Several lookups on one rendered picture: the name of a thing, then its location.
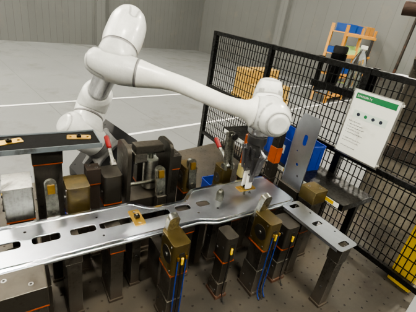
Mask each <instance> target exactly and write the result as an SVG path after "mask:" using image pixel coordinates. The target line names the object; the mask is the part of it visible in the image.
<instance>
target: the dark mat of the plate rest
mask: <svg viewBox="0 0 416 312"><path fill-rule="evenodd" d="M76 134H81V135H90V136H91V139H67V135H76ZM18 137H19V138H21V139H22V140H23V142H21V143H16V144H10V145H3V146H0V151H3V150H18V149H32V148H40V147H55V146H63V145H78V144H93V143H100V141H99V140H98V138H97V136H96V135H95V133H94V132H93V131H86V132H67V133H56V134H37V135H26V136H7V137H0V141H3V140H4V139H7V138H11V139H14V138H18Z"/></svg>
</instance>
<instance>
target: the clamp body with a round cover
mask: <svg viewBox="0 0 416 312"><path fill-rule="evenodd" d="M63 186H64V207H65V210H66V213H67V214H72V213H76V212H82V211H86V210H91V208H90V184H89V182H88V180H87V177H86V175H85V174H80V175H71V176H64V177H63ZM77 231H78V233H79V234H83V233H87V232H89V227H84V228H78V229H77ZM89 270H92V265H91V253H89V254H84V255H83V263H82V272H85V271H89Z"/></svg>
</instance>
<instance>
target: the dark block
mask: <svg viewBox="0 0 416 312"><path fill-rule="evenodd" d="M181 158H182V155H181V154H180V153H179V152H178V151H177V150H176V149H174V157H173V168H172V174H171V185H170V194H167V199H166V203H170V202H175V197H176V187H177V182H178V172H179V169H180V167H181ZM166 214H169V211H167V210H164V215H166Z"/></svg>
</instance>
